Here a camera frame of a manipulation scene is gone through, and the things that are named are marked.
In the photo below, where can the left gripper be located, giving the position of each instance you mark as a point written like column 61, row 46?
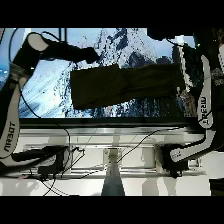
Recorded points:
column 88, row 55

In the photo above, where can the black pants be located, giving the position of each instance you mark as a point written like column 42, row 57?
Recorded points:
column 123, row 86

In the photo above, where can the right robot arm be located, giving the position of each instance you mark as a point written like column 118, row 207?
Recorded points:
column 206, row 100

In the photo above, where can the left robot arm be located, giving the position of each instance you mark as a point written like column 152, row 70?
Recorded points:
column 20, row 60

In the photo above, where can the silver frame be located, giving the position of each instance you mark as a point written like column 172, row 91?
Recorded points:
column 110, row 173

